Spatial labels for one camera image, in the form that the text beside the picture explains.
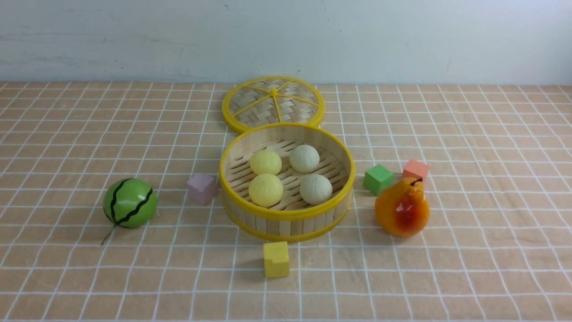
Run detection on green toy watermelon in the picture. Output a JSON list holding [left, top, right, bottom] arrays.
[[101, 178, 157, 245]]

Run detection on white bun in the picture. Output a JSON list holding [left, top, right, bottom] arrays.
[[299, 174, 333, 206], [289, 144, 320, 173]]

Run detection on bamboo steamer tray yellow rim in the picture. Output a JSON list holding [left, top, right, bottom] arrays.
[[219, 123, 356, 242]]

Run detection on yellow bun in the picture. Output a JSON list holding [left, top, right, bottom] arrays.
[[249, 149, 282, 175], [248, 174, 284, 208]]

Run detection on orange toy pear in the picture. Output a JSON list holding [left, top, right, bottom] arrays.
[[374, 178, 430, 238]]

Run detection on purple foam cube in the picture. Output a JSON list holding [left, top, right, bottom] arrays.
[[187, 173, 218, 205]]

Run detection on yellow woven steamer lid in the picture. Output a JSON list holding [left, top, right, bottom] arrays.
[[221, 76, 326, 134]]

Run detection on yellow foam cube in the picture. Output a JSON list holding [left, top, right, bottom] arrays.
[[263, 241, 290, 279]]

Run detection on salmon pink foam cube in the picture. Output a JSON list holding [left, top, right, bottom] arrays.
[[402, 159, 430, 181]]

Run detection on green foam cube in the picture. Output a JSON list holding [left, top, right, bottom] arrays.
[[363, 164, 394, 196]]

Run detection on orange checkered tablecloth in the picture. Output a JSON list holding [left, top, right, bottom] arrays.
[[0, 82, 572, 322]]

